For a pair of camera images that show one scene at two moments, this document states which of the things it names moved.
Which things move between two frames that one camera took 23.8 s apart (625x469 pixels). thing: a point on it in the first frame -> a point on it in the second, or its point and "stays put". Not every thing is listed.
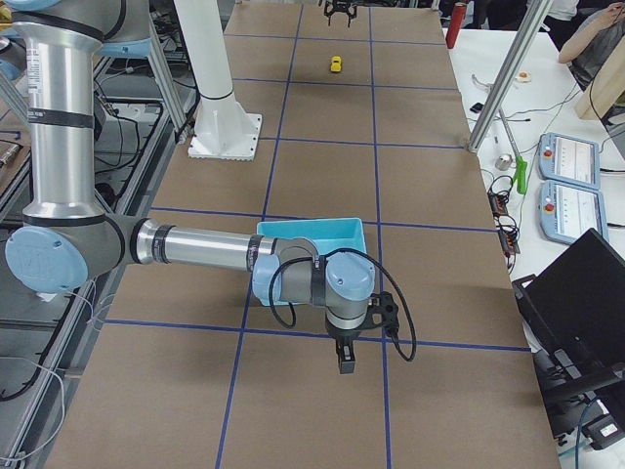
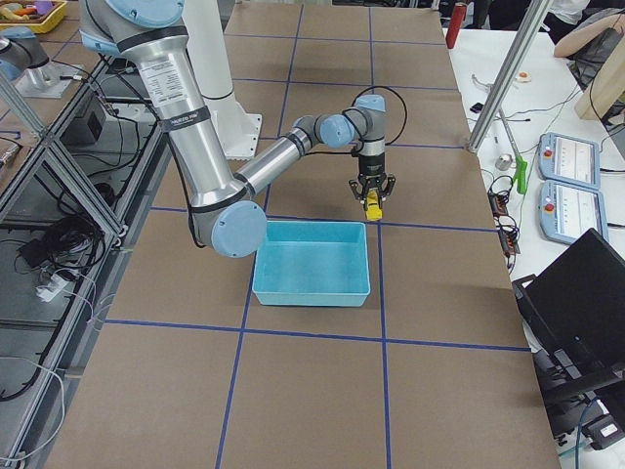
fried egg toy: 523,76 stays put
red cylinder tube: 456,23 stays put
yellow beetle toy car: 336,65 -> 373,208
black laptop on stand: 574,319 stays put
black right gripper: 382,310 -> 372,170
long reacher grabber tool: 520,171 stays put
